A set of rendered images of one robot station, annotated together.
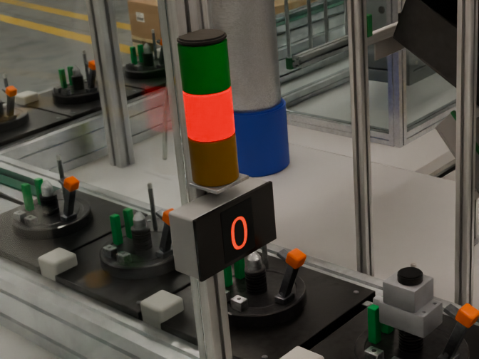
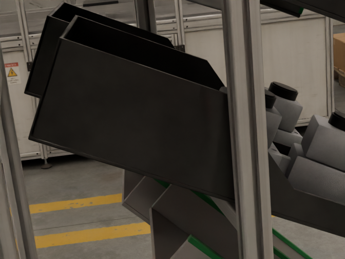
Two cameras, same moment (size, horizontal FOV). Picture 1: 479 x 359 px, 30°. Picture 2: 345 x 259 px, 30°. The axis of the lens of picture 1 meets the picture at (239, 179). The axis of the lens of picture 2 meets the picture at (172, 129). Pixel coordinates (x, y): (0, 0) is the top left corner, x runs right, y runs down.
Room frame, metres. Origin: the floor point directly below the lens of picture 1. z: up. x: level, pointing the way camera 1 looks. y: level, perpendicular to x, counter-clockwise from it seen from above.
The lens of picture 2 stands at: (0.92, 0.06, 1.43)
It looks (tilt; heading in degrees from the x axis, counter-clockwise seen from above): 17 degrees down; 304
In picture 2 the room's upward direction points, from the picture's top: 6 degrees counter-clockwise
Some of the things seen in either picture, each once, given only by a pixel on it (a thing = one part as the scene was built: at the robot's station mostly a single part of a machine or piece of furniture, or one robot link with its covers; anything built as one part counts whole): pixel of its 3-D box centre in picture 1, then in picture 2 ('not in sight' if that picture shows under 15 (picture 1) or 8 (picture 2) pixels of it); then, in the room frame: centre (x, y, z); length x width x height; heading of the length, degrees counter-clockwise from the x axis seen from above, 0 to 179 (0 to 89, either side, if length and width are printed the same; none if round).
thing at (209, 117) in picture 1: (209, 111); not in sight; (0.88, 0.02, 1.33); 0.05 x 0.05 x 0.05
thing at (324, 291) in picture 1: (254, 275); not in sight; (1.11, -0.01, 1.01); 0.24 x 0.24 x 0.13; 46
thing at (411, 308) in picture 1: (403, 295); not in sight; (0.94, -0.19, 1.06); 0.08 x 0.04 x 0.07; 46
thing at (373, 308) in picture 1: (374, 324); not in sight; (0.96, -0.15, 1.01); 0.01 x 0.01 x 0.05; 46
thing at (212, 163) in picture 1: (213, 156); not in sight; (0.88, 0.02, 1.28); 0.05 x 0.05 x 0.05
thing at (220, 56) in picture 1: (204, 64); not in sight; (0.88, 0.02, 1.38); 0.05 x 0.05 x 0.05
